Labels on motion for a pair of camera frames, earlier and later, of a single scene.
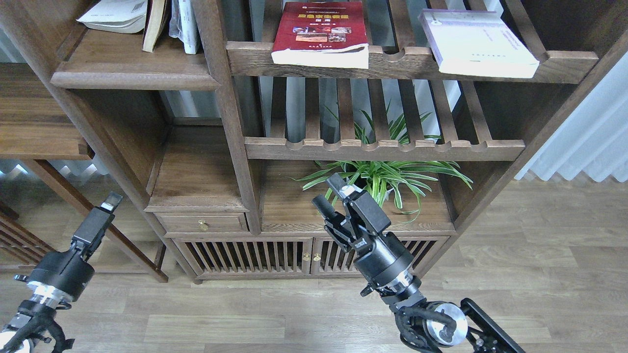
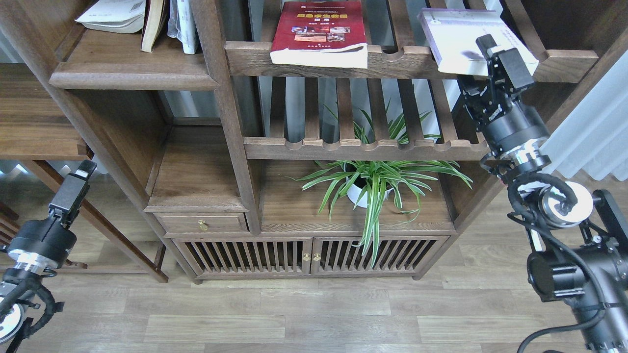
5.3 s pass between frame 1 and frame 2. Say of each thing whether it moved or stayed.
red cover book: stayed
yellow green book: stayed
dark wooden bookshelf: stayed
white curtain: stayed
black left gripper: moved
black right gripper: moved
